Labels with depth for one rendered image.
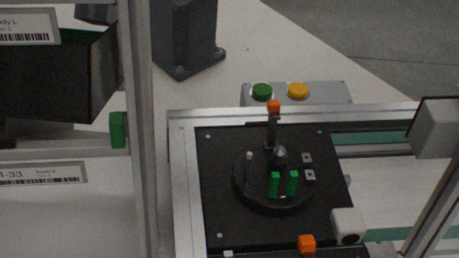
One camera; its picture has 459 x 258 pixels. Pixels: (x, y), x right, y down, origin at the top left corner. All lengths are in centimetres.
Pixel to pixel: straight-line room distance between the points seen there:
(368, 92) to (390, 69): 151
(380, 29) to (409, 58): 25
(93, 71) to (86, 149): 7
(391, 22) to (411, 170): 209
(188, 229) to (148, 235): 26
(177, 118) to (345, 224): 36
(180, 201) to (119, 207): 16
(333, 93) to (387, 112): 11
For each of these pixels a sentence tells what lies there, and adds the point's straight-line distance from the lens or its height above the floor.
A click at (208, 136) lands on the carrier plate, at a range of 95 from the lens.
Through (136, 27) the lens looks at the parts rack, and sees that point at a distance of 40.
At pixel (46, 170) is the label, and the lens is 51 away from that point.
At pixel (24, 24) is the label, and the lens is 40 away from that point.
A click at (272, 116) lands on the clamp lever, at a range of 86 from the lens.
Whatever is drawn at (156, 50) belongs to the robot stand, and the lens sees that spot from 125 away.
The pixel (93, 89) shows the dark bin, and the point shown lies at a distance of 51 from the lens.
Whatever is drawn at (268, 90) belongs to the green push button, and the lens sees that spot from 105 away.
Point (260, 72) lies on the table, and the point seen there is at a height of 86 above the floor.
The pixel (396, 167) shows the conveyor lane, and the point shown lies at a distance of 105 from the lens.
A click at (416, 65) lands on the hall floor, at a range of 285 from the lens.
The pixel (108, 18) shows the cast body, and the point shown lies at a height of 127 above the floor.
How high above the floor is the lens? 167
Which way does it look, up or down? 47 degrees down
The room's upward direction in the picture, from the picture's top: 6 degrees clockwise
